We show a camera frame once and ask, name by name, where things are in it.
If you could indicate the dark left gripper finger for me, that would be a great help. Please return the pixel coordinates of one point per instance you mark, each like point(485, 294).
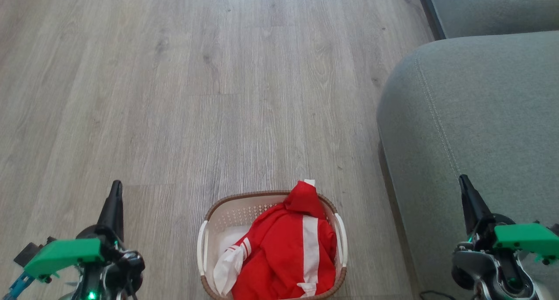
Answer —
point(113, 208)

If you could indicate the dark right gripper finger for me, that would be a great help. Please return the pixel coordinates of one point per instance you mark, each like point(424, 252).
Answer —
point(474, 204)

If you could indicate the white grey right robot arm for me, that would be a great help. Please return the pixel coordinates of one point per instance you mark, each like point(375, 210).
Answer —
point(489, 274)

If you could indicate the grey fabric sofa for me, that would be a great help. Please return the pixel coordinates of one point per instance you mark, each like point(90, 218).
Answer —
point(471, 116)

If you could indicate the cream laundry basket brown rim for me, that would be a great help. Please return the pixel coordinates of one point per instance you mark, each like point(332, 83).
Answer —
point(244, 212)

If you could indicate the red garment striped white cuff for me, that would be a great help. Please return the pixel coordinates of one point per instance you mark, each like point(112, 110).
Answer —
point(270, 256)

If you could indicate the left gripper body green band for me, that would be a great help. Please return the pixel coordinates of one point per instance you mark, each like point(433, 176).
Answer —
point(65, 254)

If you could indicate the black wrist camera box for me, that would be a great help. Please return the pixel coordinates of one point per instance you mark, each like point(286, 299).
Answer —
point(30, 252)

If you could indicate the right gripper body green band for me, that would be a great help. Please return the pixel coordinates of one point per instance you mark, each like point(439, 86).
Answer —
point(519, 239)

